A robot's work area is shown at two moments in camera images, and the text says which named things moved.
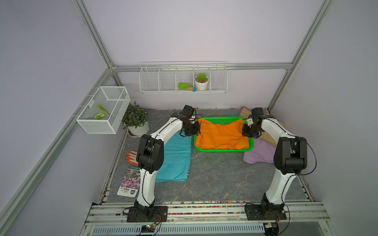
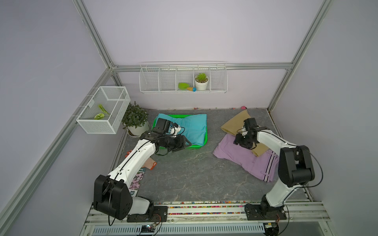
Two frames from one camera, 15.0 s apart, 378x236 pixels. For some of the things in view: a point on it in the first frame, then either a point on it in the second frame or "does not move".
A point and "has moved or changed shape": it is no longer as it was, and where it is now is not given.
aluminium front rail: x=312 y=213 does not move
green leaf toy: x=100 y=115 does not move
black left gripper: x=195 y=132 -> x=180 y=143
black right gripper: x=245 y=132 -> x=236 y=139
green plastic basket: x=219 y=120 -> x=189 y=146
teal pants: x=177 y=159 has moved or changed shape
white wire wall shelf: x=183 y=77 does not move
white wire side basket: x=105 y=111 does not move
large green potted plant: x=135 y=120 does not move
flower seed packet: x=131 y=183 does not move
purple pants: x=262 y=152 has moved or changed shape
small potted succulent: x=202 y=80 does not move
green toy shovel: x=184 y=86 does not move
